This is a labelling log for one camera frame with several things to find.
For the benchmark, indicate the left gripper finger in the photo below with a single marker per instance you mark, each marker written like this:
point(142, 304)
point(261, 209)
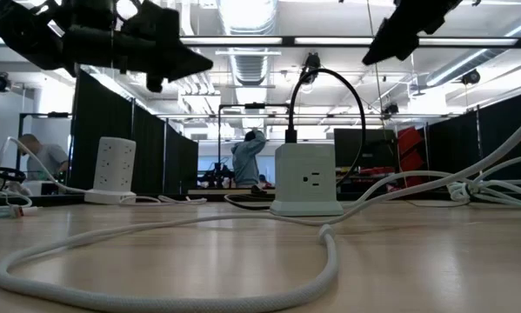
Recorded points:
point(190, 63)

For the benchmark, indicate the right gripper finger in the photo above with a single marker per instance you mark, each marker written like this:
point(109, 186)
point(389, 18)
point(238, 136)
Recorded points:
point(390, 43)

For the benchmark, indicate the white tower power strip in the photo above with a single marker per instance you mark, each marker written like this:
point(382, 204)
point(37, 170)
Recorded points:
point(114, 169)

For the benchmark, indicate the white cube power strip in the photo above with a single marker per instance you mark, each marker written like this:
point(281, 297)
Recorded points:
point(305, 178)

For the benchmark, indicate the black background robot arm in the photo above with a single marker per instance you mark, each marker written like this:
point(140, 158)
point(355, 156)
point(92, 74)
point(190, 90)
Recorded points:
point(214, 176)

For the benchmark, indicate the black ceiling spotlight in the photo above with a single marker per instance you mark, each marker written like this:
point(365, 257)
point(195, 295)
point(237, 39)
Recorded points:
point(155, 83)
point(471, 77)
point(0, 81)

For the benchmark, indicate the small black hanging device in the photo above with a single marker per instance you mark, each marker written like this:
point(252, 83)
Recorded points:
point(390, 109)

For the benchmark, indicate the long linear ceiling light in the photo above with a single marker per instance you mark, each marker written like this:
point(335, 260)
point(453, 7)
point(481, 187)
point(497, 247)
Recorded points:
point(288, 41)

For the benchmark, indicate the black curtain partition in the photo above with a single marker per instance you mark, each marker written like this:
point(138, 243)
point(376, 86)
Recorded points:
point(112, 143)
point(456, 143)

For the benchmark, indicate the black computer monitor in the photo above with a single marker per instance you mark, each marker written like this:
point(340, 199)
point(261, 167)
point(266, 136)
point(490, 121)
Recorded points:
point(373, 148)

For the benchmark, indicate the person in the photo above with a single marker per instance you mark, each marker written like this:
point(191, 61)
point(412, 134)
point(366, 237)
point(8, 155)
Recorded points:
point(47, 158)
point(247, 158)

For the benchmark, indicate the red storage bins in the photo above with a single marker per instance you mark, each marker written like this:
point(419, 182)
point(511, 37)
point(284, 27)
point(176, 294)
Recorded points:
point(410, 161)

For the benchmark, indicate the wooden station table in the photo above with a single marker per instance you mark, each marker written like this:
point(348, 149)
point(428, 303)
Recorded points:
point(208, 191)

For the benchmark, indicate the silver ventilation duct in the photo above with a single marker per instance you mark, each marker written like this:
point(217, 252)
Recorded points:
point(251, 61)

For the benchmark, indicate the black robot station frame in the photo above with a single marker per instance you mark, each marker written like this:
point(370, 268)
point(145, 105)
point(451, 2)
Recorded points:
point(255, 105)

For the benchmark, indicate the black hanging ceiling camera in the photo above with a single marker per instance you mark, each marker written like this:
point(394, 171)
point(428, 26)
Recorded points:
point(312, 65)

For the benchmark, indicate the black shelf frame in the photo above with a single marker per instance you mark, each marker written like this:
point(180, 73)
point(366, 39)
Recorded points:
point(38, 115)

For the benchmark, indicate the black aluminium table frame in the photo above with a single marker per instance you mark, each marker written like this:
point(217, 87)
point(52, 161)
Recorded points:
point(60, 200)

